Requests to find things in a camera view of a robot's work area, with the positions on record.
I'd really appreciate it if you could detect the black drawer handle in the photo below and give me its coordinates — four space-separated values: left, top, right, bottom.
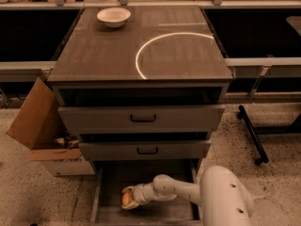
136 147 159 155
130 114 157 122

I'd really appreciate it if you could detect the white bowl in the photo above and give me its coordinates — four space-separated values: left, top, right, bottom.
97 8 131 28

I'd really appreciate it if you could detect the grey bottom drawer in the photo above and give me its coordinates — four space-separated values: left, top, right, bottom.
90 159 203 226

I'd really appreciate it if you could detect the grey top drawer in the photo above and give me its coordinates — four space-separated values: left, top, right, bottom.
58 105 225 134

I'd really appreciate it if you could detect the orange fruit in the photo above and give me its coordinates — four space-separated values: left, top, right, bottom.
121 192 133 206

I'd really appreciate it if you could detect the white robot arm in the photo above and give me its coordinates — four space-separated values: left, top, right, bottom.
121 166 255 226

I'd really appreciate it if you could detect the black cart base bar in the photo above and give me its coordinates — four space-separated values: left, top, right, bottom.
237 105 269 166

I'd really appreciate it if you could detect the grey drawer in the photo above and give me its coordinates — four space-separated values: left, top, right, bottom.
90 159 203 226
79 140 211 161
58 105 225 134

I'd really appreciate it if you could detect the black top drawer handle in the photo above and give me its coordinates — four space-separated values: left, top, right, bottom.
130 114 157 122

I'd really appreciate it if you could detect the black middle drawer handle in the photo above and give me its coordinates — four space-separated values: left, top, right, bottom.
136 147 159 155

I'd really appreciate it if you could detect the grey drawer cabinet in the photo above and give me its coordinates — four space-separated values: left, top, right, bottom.
47 5 235 174

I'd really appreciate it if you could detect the grey middle drawer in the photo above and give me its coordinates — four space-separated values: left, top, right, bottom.
79 140 211 161

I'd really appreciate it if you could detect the brown cardboard box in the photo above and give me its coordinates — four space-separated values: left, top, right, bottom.
7 78 95 176

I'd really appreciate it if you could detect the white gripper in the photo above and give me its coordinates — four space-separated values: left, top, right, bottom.
121 183 154 210

